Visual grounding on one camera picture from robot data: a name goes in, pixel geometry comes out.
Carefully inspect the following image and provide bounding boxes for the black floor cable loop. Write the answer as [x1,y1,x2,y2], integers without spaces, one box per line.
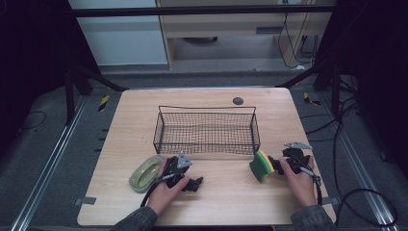
[333,121,399,228]

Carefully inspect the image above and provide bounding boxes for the black wire basket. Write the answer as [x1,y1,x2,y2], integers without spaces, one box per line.
[152,105,262,156]

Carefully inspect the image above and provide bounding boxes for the grey and green soap dish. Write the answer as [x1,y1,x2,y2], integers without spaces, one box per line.
[128,155,166,194]

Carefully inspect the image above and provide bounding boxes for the black horizontal frame bar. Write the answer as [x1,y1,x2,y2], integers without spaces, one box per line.
[68,4,337,18]

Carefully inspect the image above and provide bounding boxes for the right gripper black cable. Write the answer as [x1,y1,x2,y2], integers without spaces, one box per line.
[299,167,323,206]

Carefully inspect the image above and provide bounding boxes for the green and yellow sponge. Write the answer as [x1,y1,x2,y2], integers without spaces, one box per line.
[248,149,276,184]

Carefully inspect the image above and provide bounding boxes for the yellow and black tape strip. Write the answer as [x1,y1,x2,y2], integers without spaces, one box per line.
[97,94,111,113]
[303,91,321,107]

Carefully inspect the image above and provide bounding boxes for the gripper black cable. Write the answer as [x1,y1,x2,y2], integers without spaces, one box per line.
[299,167,323,206]
[140,173,177,208]

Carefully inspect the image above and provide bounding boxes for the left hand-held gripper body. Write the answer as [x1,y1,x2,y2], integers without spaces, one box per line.
[163,151,194,190]

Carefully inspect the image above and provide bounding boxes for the grey table bracket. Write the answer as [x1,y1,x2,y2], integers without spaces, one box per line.
[73,196,97,207]
[321,196,341,206]

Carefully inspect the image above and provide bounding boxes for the aluminium floor rail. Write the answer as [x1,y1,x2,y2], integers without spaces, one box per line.
[11,95,89,231]
[319,92,402,231]

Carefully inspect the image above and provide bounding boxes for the person's left hand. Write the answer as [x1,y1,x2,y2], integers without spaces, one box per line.
[146,159,191,217]

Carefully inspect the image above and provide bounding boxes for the person's right hand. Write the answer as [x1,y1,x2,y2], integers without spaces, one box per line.
[278,155,319,208]

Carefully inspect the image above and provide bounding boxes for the black cables under desk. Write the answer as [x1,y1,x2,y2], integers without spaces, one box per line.
[276,13,320,70]

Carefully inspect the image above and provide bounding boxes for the light wooden desk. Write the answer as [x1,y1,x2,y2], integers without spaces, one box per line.
[156,0,336,71]

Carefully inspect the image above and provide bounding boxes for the black metal stand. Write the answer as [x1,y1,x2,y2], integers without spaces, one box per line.
[275,54,359,118]
[64,62,129,127]

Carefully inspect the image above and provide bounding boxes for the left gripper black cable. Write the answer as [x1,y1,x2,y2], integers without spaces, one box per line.
[140,173,177,208]

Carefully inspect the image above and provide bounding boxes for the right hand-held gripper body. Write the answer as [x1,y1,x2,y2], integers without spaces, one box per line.
[281,141,314,176]

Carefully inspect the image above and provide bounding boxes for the white cabinet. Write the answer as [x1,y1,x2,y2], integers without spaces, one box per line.
[67,0,169,67]

